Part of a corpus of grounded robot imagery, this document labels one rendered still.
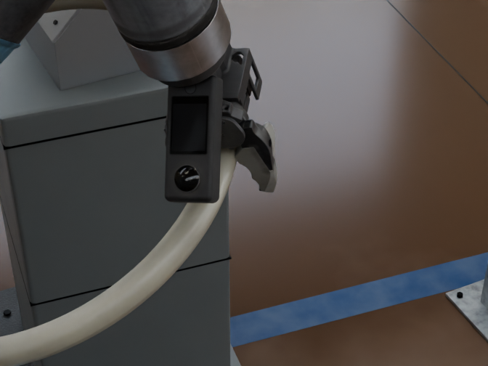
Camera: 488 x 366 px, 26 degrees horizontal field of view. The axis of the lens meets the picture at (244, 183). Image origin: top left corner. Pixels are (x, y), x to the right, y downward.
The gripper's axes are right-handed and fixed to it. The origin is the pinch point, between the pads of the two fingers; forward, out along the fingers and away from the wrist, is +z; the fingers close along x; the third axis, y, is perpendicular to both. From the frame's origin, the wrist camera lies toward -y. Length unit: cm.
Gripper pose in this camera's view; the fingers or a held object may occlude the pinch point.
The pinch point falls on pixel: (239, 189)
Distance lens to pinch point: 108.9
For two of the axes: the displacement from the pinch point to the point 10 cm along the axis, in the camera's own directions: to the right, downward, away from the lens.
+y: 1.7, -8.3, 5.3
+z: 2.6, 5.6, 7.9
